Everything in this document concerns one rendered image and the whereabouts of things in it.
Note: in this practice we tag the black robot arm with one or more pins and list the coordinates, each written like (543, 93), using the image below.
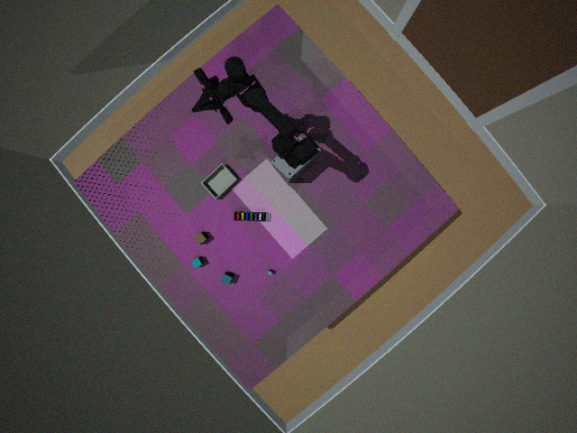
(284, 144)

